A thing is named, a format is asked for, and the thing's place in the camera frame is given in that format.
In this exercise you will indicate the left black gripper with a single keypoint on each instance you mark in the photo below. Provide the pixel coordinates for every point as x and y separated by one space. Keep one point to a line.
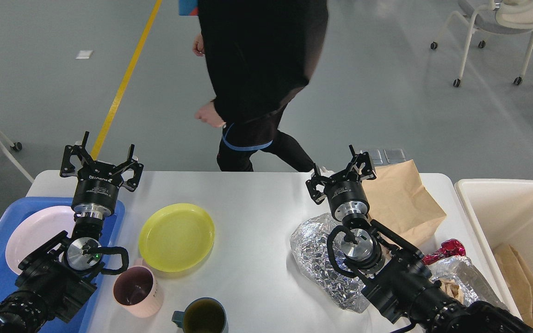
96 189

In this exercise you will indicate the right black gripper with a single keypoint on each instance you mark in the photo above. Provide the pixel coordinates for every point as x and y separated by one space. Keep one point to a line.
345 195

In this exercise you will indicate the yellow plate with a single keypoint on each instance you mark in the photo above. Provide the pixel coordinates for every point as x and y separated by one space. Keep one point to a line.
176 237

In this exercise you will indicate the pink mug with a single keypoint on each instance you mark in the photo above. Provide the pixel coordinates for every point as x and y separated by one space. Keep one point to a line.
138 291

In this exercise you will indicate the dark green mug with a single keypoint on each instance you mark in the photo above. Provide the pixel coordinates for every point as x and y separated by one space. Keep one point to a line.
204 315

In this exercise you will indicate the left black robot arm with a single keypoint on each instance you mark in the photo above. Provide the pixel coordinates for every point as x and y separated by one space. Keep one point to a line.
57 278

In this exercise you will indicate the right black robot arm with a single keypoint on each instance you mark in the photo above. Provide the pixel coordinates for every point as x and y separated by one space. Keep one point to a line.
396 281

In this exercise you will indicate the grey floor outlet plates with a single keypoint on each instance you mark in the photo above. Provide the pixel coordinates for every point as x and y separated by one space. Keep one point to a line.
386 156

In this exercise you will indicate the brown paper bag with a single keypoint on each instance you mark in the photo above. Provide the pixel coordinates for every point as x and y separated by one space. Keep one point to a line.
399 200

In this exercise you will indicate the large crumpled foil ball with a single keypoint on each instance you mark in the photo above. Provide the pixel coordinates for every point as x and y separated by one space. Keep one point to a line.
308 245

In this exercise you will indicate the pink plate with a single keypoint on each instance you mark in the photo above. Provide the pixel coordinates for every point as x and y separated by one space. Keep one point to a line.
34 231

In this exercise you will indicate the red foil wrapper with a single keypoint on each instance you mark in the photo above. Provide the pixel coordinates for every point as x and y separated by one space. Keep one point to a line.
448 248

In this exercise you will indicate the person in black clothes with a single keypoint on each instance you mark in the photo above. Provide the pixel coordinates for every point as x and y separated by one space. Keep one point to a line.
259 54

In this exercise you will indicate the blue plastic tray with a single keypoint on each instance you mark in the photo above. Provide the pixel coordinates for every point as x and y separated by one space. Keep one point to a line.
10 220

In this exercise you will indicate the white plastic bin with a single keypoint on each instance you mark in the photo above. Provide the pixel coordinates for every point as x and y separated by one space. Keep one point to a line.
500 212

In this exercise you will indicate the white rolling chair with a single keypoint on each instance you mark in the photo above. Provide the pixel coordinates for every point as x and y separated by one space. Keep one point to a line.
497 17

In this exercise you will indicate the brown paper in bin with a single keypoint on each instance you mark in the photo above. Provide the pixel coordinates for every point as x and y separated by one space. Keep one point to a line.
519 279

